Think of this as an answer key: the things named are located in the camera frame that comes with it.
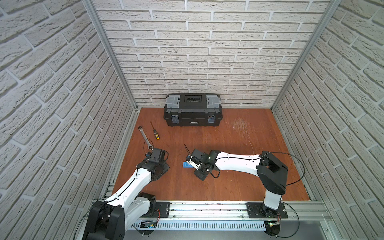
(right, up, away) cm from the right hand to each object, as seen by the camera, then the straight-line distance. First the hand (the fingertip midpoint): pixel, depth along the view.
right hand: (201, 172), depth 85 cm
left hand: (-20, +4, +1) cm, 21 cm away
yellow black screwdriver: (-33, +22, +19) cm, 44 cm away
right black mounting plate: (+29, -16, -11) cm, 35 cm away
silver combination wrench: (-34, +13, +12) cm, 38 cm away
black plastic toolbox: (-5, +38, +10) cm, 39 cm away
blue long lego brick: (-8, +6, -6) cm, 12 cm away
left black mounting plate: (-20, -16, -11) cm, 28 cm away
